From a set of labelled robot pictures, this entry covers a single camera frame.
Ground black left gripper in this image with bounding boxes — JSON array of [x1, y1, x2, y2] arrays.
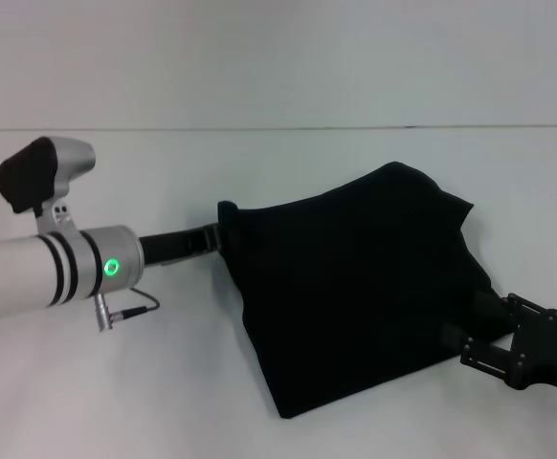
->
[[137, 221, 228, 269]]

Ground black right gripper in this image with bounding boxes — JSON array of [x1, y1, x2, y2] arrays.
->
[[442, 292, 557, 401]]

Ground black t-shirt with FREE print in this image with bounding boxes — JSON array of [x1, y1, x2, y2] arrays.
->
[[216, 161, 520, 422]]

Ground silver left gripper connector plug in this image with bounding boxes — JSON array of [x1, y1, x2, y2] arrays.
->
[[91, 294, 118, 337]]

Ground dark red left arm cable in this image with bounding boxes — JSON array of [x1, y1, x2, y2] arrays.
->
[[110, 286, 161, 319]]

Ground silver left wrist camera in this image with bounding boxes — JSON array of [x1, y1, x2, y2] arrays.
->
[[0, 136, 97, 236]]

